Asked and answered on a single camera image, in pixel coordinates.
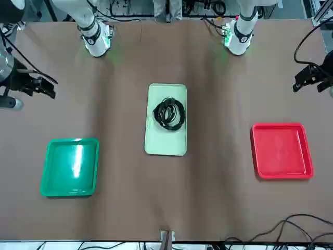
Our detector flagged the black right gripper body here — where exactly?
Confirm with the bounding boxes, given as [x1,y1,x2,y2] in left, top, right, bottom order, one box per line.
[5,67,40,96]

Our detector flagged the tangled black cables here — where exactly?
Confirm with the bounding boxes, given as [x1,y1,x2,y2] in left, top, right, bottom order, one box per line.
[108,0,146,19]
[181,0,227,16]

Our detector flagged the green plastic tray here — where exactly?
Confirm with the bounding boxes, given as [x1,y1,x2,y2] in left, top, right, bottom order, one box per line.
[39,137,100,197]

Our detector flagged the person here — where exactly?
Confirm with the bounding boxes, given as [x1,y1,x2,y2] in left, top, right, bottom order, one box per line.
[152,0,183,21]

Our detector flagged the loose black floor cable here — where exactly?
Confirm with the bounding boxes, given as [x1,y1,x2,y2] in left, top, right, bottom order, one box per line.
[225,214,333,245]

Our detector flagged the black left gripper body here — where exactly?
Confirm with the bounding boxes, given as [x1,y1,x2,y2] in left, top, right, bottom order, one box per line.
[315,61,333,83]

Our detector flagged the aluminium profile post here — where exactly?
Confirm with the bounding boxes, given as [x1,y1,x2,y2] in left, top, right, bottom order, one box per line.
[311,0,333,27]

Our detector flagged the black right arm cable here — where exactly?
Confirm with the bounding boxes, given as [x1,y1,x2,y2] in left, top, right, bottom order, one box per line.
[0,24,59,84]

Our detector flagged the pale green rectangular tray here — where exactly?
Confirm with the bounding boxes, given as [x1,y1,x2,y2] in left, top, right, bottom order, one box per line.
[144,83,188,157]

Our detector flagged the red plastic tray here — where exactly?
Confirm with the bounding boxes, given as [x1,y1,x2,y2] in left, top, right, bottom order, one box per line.
[250,122,315,180]

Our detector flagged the small metal bracket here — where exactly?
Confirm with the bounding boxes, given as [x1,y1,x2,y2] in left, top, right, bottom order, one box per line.
[160,230,176,242]

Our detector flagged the braided black cable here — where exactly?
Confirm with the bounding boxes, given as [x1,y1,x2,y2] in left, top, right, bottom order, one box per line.
[152,97,186,132]

